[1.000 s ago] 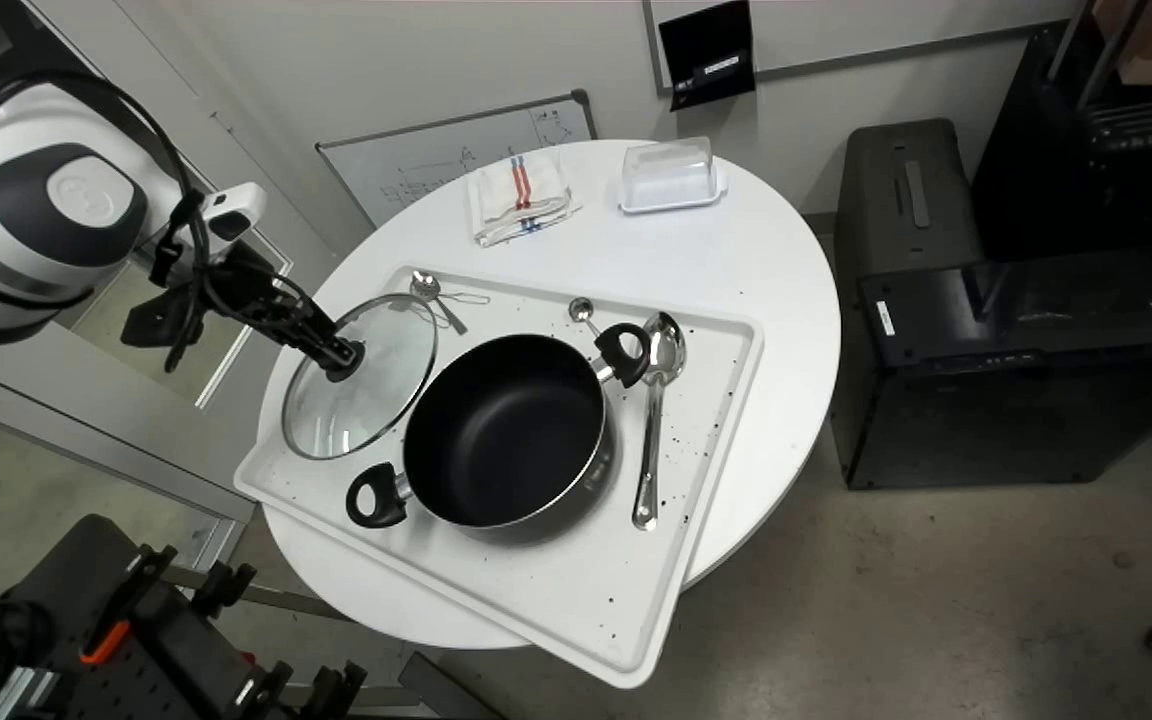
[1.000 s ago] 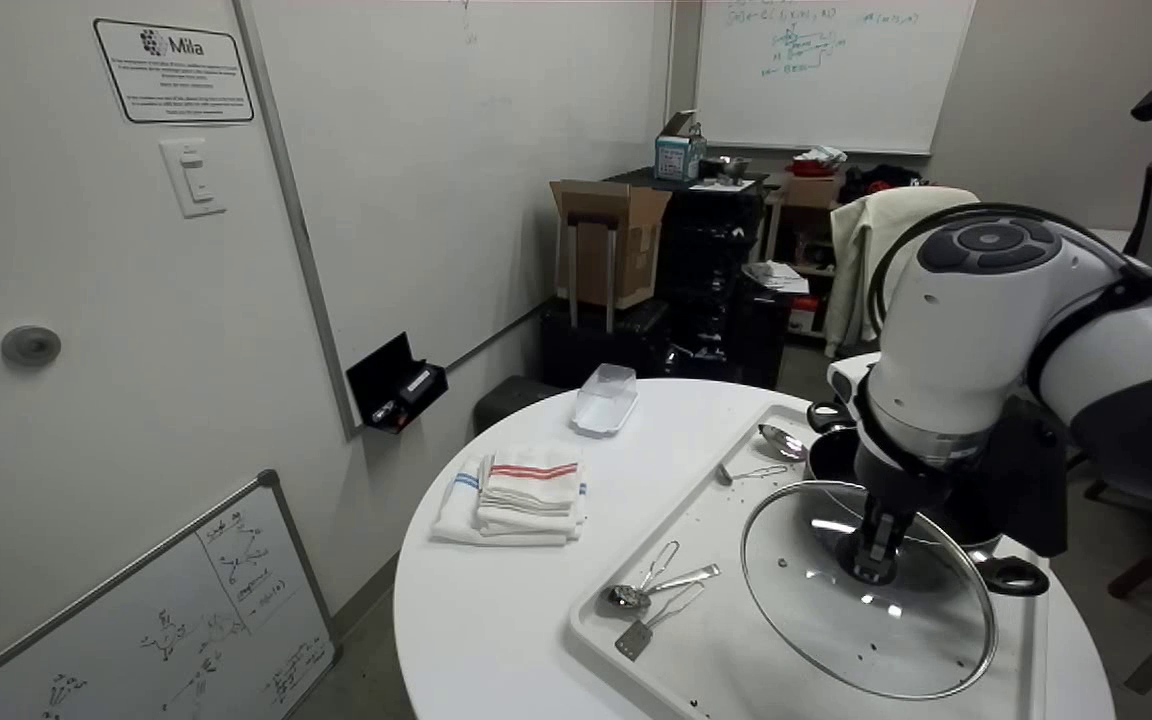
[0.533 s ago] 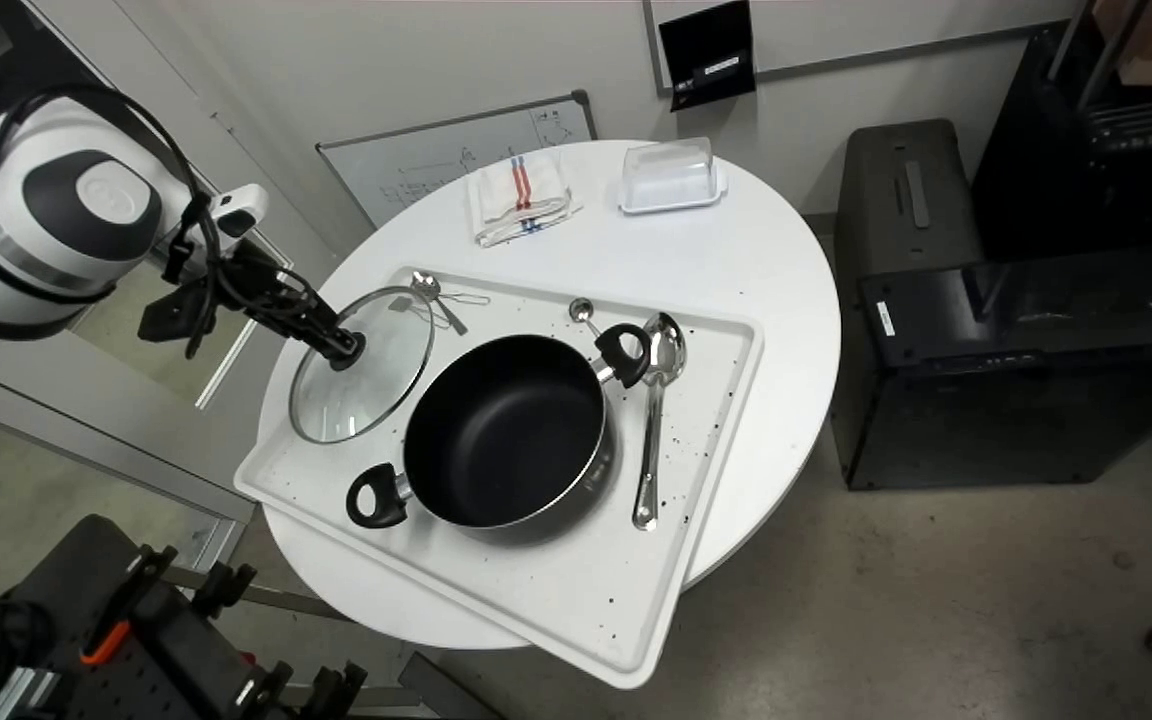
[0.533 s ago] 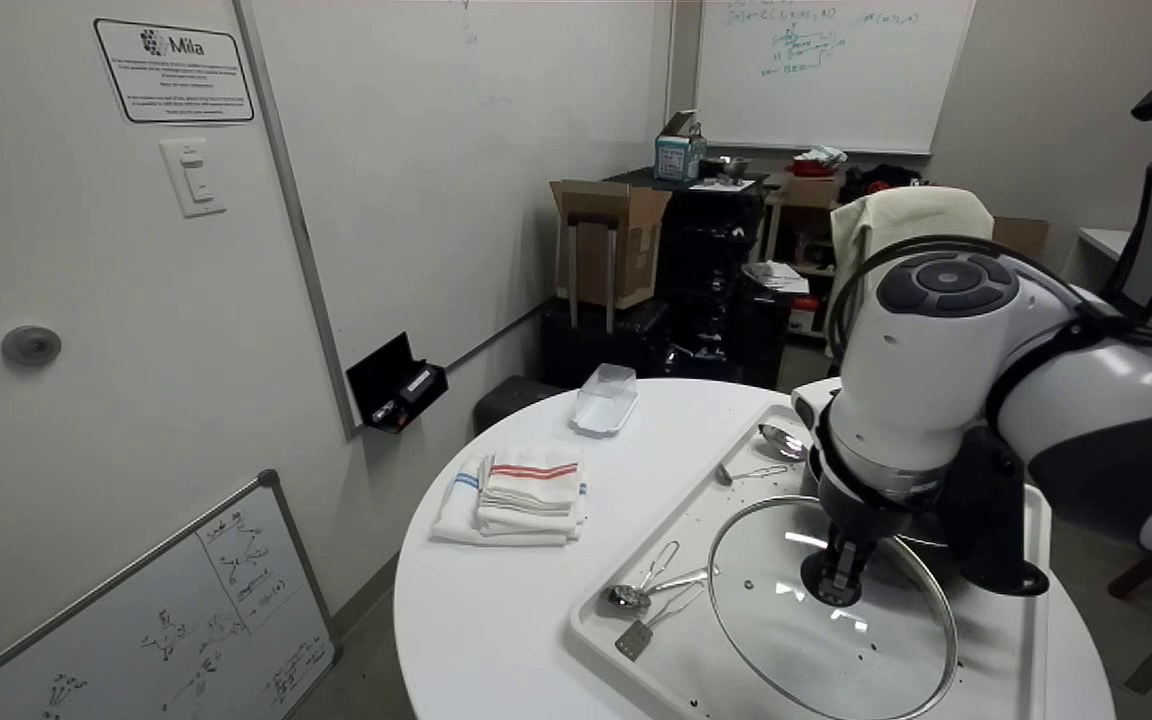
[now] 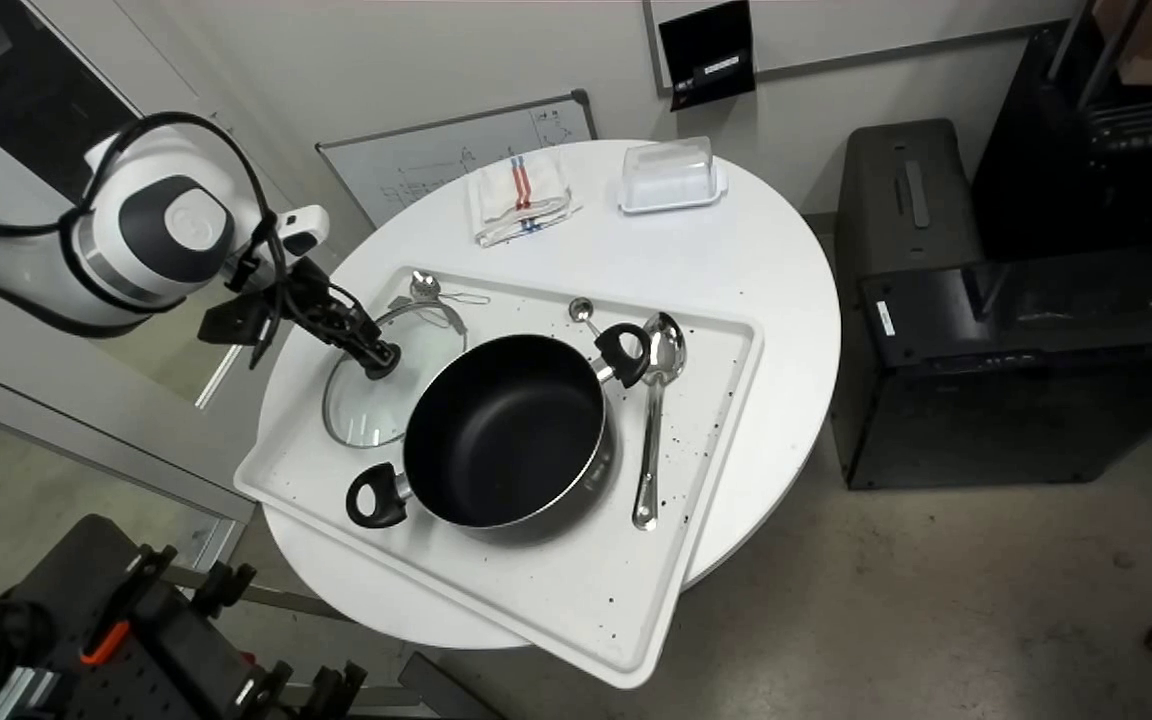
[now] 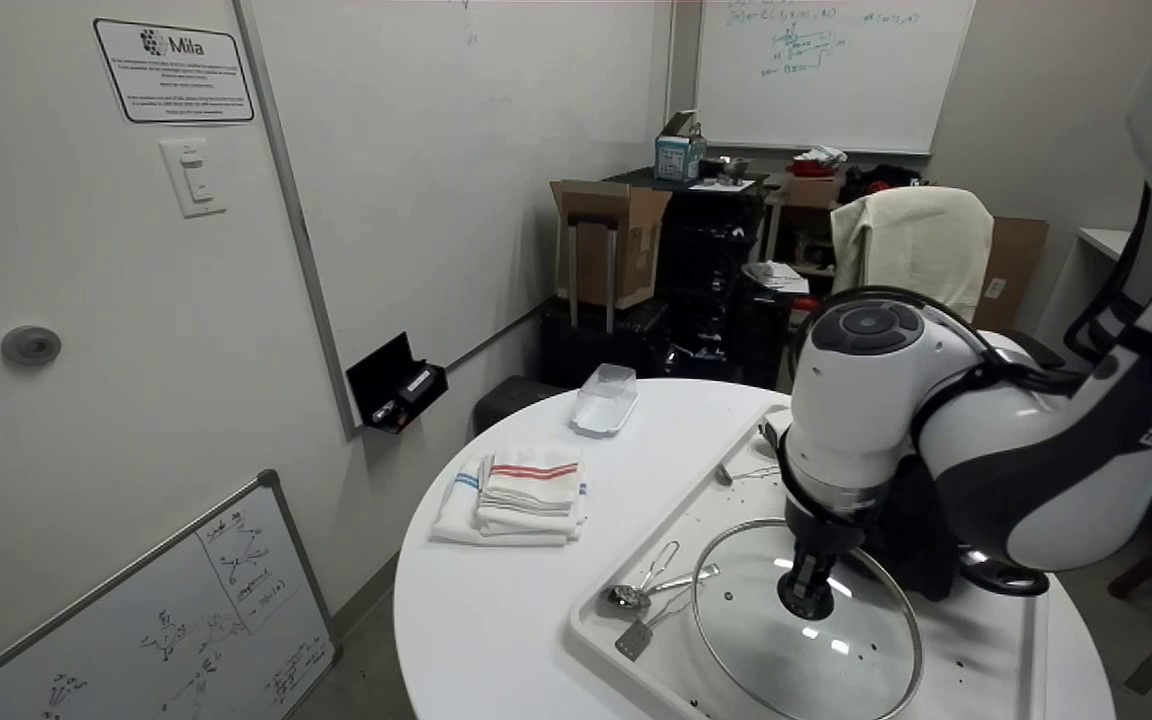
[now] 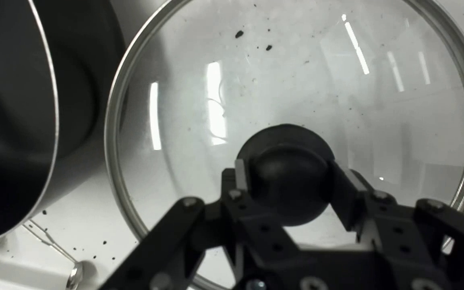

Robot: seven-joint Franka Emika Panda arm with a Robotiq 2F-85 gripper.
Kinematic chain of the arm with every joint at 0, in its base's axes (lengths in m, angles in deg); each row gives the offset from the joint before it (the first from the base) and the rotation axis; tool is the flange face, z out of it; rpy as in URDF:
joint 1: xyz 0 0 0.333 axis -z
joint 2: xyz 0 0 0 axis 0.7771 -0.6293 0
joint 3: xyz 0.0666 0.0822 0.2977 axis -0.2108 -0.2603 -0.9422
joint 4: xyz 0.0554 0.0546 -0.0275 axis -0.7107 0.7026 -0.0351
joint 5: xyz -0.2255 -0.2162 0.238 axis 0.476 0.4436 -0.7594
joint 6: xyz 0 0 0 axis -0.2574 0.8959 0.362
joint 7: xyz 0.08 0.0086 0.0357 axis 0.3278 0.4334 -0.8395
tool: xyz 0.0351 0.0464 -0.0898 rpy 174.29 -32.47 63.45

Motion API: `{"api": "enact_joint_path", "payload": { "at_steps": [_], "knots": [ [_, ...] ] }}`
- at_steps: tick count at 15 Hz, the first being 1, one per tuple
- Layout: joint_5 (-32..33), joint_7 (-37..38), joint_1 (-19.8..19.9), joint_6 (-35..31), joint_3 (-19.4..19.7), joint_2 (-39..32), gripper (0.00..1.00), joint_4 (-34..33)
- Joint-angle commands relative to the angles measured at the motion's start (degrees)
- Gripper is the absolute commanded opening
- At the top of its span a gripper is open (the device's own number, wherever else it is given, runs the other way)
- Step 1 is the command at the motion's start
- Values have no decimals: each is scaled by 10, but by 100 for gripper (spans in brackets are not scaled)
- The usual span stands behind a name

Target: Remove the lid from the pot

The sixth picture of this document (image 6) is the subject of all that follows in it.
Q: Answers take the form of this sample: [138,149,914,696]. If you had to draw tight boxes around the small wall whiteboard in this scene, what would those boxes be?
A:
[694,0,980,158]

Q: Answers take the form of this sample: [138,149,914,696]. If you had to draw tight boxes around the folded white striped towel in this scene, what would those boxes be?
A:
[427,450,594,550]

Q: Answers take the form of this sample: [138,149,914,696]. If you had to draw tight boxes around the blue tissue box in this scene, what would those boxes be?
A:
[654,106,712,187]

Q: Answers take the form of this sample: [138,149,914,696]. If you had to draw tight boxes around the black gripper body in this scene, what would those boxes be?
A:
[776,468,887,567]

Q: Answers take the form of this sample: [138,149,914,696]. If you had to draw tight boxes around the cream cloth on chair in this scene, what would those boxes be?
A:
[826,184,996,329]

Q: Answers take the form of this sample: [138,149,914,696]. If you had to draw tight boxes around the flat cardboard sheet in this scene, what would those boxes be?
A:
[974,213,1057,339]

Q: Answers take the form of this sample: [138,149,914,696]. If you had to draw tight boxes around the white wall sign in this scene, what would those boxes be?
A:
[87,16,261,127]

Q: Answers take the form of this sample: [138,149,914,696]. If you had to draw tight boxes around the open cardboard box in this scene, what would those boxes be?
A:
[548,176,676,316]

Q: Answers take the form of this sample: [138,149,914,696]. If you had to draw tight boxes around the small grey spatula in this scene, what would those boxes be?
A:
[613,582,707,664]

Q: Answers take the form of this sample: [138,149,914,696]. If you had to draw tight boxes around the black marker holder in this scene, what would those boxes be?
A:
[344,330,453,434]

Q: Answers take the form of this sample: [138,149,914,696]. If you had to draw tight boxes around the round grey wall stopper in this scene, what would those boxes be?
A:
[0,324,67,373]

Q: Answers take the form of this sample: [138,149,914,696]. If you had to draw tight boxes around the large wall whiteboard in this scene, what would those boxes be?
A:
[230,0,682,438]

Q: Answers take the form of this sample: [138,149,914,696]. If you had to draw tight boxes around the glass pot lid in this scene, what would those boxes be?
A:
[684,516,930,720]

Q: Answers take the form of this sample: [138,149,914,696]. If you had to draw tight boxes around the white plastic tray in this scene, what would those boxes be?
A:
[564,395,1057,720]

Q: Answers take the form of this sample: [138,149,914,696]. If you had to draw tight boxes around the white light switch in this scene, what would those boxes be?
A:
[157,136,230,222]

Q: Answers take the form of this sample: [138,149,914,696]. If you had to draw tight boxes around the black mesh office chair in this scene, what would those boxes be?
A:
[1060,179,1152,373]

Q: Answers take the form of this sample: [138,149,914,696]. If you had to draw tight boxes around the whiteboard with drawings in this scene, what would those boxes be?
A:
[0,468,341,720]

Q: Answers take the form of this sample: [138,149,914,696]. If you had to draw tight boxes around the metal wire utensil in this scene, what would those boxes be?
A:
[602,536,724,614]

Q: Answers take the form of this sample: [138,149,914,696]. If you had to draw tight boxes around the black cooking pot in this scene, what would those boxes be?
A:
[867,450,1053,602]

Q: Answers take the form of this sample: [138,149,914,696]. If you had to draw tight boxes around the round white table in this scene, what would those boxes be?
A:
[390,376,1119,720]

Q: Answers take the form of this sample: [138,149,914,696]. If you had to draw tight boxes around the black drawer cabinet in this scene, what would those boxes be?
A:
[659,176,776,387]

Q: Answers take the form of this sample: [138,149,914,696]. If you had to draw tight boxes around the clear plastic container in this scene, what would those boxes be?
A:
[567,361,639,438]

